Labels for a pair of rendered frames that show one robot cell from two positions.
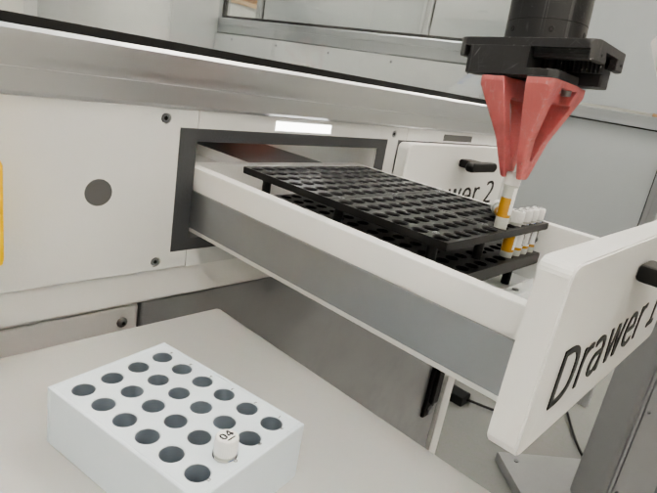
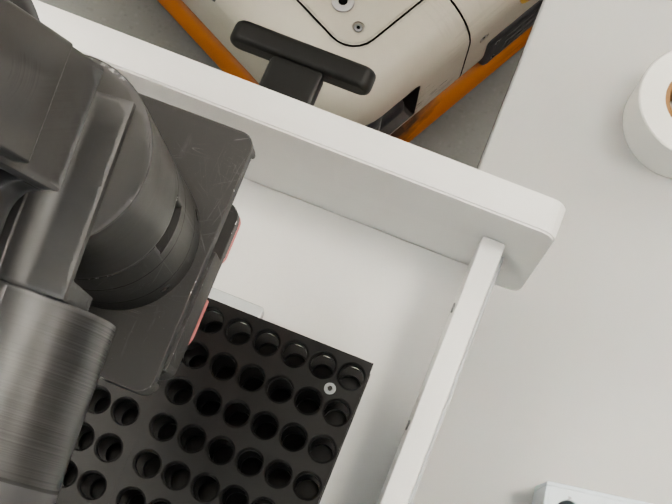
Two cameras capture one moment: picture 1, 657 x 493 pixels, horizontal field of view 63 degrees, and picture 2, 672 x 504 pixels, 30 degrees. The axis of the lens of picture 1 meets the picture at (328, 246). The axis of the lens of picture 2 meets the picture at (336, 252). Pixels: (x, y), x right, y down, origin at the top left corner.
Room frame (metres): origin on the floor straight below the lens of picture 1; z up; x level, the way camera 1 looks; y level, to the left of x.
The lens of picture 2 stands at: (0.41, 0.01, 1.48)
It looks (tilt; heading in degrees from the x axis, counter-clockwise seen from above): 74 degrees down; 246
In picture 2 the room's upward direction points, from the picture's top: 5 degrees clockwise
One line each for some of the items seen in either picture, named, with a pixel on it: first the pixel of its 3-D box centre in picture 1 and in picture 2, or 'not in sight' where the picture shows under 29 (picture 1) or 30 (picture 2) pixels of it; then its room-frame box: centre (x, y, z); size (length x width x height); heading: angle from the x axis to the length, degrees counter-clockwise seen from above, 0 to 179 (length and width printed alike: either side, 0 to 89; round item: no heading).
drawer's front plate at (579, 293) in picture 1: (612, 307); (274, 148); (0.36, -0.20, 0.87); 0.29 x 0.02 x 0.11; 139
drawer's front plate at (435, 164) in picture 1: (453, 182); not in sight; (0.81, -0.17, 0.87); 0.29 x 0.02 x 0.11; 139
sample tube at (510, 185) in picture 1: (506, 201); not in sight; (0.43, -0.13, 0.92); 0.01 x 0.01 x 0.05
